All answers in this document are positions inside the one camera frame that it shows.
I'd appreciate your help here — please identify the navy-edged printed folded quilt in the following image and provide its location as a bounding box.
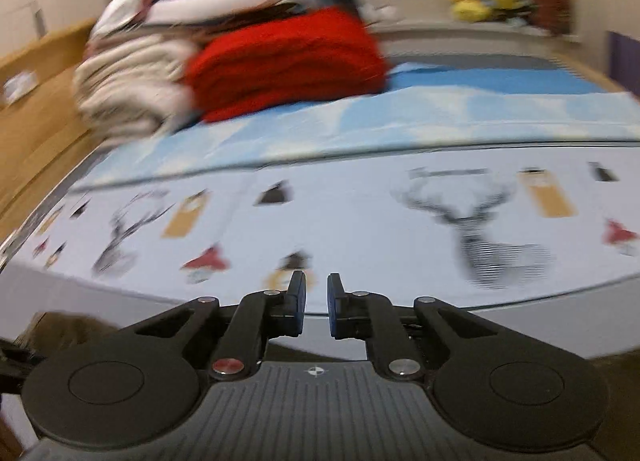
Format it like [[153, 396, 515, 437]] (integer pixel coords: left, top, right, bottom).
[[90, 0, 323, 39]]

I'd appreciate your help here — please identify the white folded quilt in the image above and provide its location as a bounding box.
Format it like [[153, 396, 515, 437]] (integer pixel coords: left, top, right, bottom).
[[82, 35, 202, 92]]

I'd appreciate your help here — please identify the cream fleece folded blanket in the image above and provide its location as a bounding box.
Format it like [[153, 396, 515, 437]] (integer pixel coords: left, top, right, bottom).
[[72, 66, 201, 144]]

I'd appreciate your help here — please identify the light blue patterned blanket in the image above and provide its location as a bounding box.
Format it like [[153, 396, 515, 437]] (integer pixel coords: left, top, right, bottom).
[[74, 62, 640, 192]]

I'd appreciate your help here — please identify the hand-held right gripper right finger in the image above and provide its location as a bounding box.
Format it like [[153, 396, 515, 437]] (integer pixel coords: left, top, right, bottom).
[[326, 272, 507, 383]]

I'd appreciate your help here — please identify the red folded blanket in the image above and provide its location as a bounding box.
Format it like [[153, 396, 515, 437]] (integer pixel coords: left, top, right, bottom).
[[184, 7, 392, 124]]

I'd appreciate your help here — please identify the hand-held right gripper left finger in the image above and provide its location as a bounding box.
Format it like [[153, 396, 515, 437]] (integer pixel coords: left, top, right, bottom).
[[131, 270, 308, 383]]

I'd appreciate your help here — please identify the deer print bed sheet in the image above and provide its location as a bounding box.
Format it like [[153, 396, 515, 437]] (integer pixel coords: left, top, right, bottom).
[[0, 53, 640, 357]]

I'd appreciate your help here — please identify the yellow duck plush toy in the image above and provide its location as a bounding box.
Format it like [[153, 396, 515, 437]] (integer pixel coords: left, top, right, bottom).
[[450, 0, 496, 24]]

